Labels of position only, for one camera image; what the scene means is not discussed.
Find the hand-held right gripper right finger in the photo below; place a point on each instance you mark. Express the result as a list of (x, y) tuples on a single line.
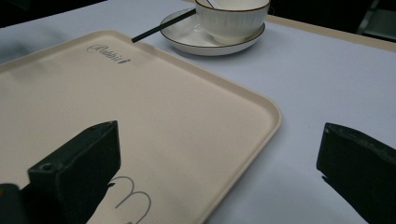
[(361, 161)]

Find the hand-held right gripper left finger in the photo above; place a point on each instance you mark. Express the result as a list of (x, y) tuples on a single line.
[(81, 165)]

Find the beige plastic tray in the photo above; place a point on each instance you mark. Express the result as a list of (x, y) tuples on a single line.
[(174, 124)]

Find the black chopstick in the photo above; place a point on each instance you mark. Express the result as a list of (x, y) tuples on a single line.
[(163, 26)]

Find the white plate with dark rim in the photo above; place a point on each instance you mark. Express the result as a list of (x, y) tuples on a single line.
[(190, 37)]

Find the white ribbed bowl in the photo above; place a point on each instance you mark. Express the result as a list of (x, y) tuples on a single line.
[(232, 18)]

